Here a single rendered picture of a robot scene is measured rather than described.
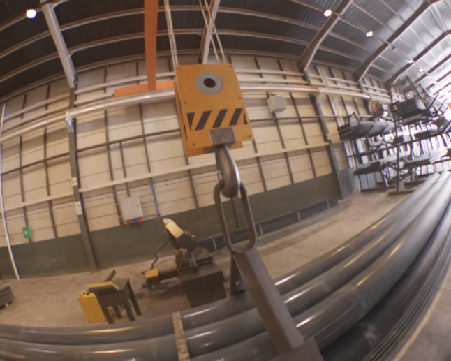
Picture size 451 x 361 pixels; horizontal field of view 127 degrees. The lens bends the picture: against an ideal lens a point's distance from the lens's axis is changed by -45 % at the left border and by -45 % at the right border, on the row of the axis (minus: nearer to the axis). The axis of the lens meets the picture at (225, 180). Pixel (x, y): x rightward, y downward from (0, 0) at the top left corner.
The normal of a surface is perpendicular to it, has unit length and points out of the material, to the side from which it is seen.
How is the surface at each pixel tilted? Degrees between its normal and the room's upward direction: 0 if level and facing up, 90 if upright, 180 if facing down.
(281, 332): 52
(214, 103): 90
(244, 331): 41
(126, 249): 90
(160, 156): 90
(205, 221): 90
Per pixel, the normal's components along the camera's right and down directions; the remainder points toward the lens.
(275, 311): 0.08, -0.70
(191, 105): 0.29, -0.11
